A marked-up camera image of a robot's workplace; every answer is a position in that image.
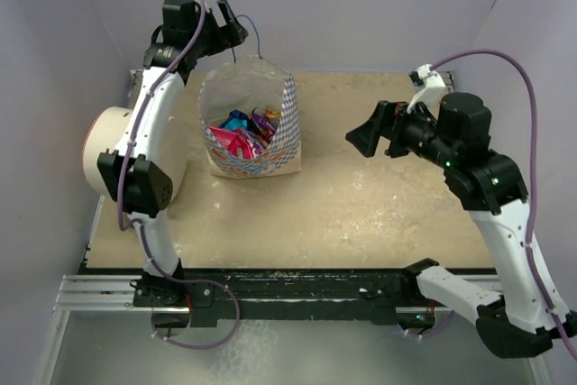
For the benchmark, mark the orange snack packet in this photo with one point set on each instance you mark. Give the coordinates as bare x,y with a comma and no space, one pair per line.
273,117

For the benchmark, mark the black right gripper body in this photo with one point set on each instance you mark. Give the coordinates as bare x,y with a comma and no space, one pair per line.
413,132

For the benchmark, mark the aluminium frame rail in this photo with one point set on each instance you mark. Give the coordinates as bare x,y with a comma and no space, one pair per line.
102,293

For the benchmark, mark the white round container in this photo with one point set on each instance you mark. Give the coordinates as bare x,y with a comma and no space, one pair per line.
105,133

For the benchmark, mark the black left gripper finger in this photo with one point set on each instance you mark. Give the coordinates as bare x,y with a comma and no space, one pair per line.
238,34
226,11

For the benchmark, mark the blue checkered paper bag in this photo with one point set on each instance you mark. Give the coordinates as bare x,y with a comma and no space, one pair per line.
247,83

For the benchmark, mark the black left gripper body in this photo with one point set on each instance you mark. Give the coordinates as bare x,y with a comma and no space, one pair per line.
214,39

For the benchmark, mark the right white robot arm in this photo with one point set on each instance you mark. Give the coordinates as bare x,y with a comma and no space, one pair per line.
527,315

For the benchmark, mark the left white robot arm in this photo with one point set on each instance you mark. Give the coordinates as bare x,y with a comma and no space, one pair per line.
131,171

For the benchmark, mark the pink snack packet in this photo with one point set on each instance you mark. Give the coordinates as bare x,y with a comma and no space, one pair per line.
239,142

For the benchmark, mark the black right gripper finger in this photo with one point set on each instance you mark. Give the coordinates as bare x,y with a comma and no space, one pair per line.
364,139
381,124

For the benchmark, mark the blue snack wrapper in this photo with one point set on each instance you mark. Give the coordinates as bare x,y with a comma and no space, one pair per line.
237,120

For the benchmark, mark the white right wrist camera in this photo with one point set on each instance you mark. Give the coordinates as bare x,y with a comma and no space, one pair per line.
429,85

